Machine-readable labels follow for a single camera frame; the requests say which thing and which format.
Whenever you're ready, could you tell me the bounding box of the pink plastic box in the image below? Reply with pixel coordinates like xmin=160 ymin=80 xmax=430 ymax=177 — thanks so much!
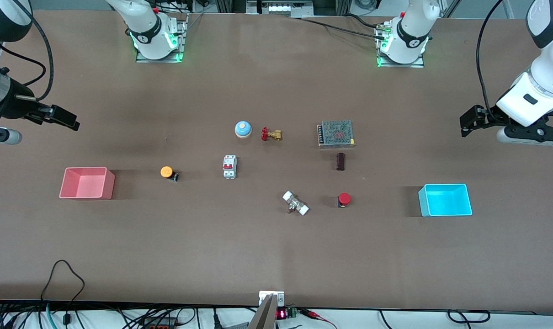
xmin=59 ymin=167 xmax=116 ymax=200

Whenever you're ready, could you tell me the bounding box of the cyan plastic box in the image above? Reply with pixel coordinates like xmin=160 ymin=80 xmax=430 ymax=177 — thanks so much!
xmin=418 ymin=183 xmax=473 ymax=217

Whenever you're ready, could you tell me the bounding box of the metal mesh power supply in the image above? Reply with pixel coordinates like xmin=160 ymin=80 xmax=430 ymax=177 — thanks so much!
xmin=317 ymin=120 xmax=356 ymax=149

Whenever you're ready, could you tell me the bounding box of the white red circuit breaker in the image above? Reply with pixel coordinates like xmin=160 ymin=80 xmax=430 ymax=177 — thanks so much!
xmin=222 ymin=155 xmax=238 ymax=180

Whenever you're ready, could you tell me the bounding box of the white-capped metal pipe fitting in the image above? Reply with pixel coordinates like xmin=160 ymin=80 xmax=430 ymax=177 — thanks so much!
xmin=282 ymin=191 xmax=310 ymax=216

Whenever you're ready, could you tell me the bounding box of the red clip lead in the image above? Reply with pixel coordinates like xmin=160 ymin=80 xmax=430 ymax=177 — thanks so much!
xmin=298 ymin=308 xmax=339 ymax=329

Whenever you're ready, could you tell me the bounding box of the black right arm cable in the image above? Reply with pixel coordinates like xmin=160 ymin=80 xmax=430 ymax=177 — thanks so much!
xmin=0 ymin=9 xmax=54 ymax=102

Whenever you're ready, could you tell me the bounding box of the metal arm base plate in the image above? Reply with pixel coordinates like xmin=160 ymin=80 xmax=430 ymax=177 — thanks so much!
xmin=136 ymin=13 xmax=188 ymax=64
xmin=376 ymin=22 xmax=426 ymax=69

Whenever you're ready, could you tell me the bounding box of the thin black looped cable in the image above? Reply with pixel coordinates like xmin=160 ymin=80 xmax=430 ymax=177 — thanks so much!
xmin=40 ymin=260 xmax=86 ymax=326

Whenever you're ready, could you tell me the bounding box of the black cable on table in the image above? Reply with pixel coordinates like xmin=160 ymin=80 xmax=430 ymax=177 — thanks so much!
xmin=288 ymin=14 xmax=389 ymax=40

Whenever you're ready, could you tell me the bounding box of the black coiled cable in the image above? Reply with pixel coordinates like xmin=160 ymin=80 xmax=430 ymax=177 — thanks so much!
xmin=447 ymin=309 xmax=491 ymax=324

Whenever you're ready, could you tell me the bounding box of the aluminium frame rack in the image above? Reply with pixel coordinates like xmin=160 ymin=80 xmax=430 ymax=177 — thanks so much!
xmin=215 ymin=0 xmax=351 ymax=17

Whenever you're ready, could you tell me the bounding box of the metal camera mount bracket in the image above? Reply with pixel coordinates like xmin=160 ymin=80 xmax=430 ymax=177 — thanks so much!
xmin=248 ymin=291 xmax=285 ymax=329

